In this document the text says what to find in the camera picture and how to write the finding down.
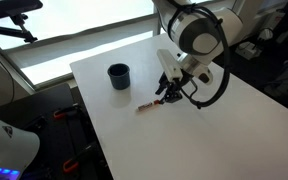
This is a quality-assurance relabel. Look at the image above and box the black monitor on arm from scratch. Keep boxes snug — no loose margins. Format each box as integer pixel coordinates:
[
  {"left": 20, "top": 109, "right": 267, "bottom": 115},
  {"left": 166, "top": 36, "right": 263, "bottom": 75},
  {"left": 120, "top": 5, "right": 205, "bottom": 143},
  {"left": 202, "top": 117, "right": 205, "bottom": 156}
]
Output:
[{"left": 0, "top": 0, "right": 44, "bottom": 21}]

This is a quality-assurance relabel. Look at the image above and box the teal enamel mug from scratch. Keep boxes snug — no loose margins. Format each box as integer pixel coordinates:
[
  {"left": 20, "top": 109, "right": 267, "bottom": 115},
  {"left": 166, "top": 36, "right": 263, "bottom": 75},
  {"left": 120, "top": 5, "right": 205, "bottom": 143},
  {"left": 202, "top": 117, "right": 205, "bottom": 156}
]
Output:
[{"left": 106, "top": 62, "right": 132, "bottom": 91}]

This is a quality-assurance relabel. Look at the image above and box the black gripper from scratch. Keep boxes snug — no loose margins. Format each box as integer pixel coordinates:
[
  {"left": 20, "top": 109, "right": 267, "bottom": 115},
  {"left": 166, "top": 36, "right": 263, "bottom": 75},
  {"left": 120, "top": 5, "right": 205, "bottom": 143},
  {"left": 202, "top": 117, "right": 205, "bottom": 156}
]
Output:
[{"left": 154, "top": 71, "right": 194, "bottom": 105}]

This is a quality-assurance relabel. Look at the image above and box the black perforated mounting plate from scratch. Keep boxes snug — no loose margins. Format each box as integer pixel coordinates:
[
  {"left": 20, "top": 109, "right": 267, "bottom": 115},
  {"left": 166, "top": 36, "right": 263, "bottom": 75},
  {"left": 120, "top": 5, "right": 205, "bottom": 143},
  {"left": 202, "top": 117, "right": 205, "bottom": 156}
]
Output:
[{"left": 27, "top": 109, "right": 112, "bottom": 180}]

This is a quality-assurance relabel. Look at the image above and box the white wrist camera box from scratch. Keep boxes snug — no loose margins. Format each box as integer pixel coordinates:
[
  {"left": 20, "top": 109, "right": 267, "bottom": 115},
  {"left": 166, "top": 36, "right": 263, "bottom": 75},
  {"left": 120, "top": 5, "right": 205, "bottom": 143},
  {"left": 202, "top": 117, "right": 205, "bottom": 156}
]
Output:
[{"left": 156, "top": 48, "right": 184, "bottom": 82}]

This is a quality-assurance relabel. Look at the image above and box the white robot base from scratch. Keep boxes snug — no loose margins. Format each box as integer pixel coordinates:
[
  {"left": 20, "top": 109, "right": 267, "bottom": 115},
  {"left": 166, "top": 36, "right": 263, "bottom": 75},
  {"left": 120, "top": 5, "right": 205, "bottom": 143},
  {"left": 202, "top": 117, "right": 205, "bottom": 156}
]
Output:
[{"left": 0, "top": 110, "right": 41, "bottom": 180}]

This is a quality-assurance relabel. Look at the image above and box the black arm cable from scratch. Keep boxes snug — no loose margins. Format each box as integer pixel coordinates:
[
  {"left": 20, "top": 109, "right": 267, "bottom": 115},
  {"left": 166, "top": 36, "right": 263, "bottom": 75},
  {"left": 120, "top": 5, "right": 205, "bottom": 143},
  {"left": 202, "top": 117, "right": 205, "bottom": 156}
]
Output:
[{"left": 167, "top": 3, "right": 232, "bottom": 110}]

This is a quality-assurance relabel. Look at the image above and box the orange white dry-erase marker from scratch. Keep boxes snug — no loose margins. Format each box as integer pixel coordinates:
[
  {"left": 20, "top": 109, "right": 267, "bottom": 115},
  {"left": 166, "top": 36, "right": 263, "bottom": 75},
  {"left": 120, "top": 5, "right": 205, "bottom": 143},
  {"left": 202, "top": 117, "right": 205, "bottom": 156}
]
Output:
[{"left": 136, "top": 99, "right": 162, "bottom": 113}]

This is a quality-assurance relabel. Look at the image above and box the black robot stand platform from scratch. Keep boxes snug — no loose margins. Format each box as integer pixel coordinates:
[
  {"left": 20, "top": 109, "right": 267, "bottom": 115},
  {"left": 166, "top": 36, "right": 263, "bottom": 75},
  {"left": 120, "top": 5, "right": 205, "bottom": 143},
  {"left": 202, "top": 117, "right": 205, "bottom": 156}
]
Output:
[{"left": 0, "top": 83, "right": 115, "bottom": 180}]

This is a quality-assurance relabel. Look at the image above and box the black orange bar clamp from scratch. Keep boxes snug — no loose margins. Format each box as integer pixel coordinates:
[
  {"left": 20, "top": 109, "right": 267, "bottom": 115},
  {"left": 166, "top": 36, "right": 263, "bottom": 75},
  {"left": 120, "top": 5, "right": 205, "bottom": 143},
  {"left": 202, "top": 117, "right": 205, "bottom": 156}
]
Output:
[
  {"left": 52, "top": 104, "right": 82, "bottom": 121},
  {"left": 62, "top": 141, "right": 102, "bottom": 174}
]

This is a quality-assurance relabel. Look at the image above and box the grey window frame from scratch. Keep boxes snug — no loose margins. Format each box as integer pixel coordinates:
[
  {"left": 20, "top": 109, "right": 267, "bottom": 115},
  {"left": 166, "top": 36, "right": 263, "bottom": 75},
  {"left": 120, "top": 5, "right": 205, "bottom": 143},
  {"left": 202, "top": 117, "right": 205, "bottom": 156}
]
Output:
[{"left": 3, "top": 13, "right": 162, "bottom": 91}]

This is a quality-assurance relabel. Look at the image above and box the white power adapter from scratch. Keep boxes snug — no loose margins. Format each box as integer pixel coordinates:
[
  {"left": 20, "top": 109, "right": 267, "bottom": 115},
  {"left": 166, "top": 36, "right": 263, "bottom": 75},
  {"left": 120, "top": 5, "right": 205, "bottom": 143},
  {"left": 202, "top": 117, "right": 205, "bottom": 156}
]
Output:
[{"left": 234, "top": 40, "right": 263, "bottom": 61}]

